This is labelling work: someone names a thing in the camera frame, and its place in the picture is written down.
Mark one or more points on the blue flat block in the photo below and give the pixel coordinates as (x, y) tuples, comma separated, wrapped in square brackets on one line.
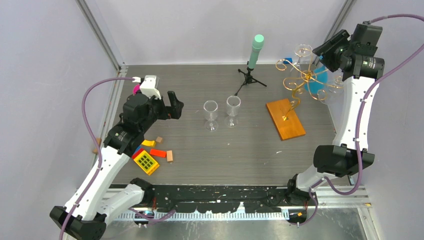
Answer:
[(137, 149)]

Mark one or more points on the slotted cable duct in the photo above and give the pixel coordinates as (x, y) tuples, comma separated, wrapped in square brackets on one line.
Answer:
[(238, 215)]

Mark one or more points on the wooden block off table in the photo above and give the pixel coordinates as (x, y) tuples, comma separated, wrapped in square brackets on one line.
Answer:
[(97, 145)]

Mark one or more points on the aluminium frame rail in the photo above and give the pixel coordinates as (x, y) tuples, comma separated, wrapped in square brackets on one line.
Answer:
[(327, 198)]

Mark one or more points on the black mini tripod stand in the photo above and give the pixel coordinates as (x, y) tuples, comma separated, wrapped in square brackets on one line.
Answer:
[(248, 79)]

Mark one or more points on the orange wooden rack base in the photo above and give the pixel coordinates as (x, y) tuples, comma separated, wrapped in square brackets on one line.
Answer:
[(285, 119)]

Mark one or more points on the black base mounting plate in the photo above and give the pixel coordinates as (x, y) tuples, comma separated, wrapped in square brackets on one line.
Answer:
[(221, 198)]

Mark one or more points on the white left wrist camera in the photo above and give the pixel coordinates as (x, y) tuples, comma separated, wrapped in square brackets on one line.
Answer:
[(148, 86)]

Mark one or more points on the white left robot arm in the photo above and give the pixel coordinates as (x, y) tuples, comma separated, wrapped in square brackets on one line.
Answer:
[(85, 216)]

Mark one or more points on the small tan cube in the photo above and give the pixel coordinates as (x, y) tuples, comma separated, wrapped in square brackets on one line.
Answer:
[(159, 140)]

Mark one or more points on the yellow green window block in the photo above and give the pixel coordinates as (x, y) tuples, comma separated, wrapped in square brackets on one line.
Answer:
[(147, 163)]

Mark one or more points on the tan wooden block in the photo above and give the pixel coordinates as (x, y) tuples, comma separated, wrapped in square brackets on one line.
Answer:
[(169, 156)]

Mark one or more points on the yellow curved block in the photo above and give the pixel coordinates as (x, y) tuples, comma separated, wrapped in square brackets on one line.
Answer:
[(149, 143)]

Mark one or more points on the orange flat block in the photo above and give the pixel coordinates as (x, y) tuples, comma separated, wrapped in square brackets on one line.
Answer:
[(158, 153)]

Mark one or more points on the gold wire glass rack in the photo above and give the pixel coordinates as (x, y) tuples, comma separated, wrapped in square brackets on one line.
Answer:
[(296, 84)]

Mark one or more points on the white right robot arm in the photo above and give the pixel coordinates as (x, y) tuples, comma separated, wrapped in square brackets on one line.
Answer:
[(354, 55)]

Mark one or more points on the mint green microphone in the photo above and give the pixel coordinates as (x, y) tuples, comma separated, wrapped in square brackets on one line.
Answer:
[(257, 45)]

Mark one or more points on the red flat block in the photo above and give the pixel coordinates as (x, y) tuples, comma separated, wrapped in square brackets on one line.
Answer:
[(137, 153)]

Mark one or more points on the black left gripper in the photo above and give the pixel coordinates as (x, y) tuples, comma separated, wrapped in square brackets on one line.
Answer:
[(168, 112)]

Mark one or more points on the pink plastic wine glass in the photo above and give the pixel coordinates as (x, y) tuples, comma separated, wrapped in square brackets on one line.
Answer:
[(136, 89)]

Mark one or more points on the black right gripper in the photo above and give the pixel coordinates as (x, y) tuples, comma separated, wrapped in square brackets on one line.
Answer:
[(327, 48)]

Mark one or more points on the blue plastic wine glass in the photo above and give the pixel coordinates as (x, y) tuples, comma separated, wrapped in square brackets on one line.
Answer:
[(321, 77)]

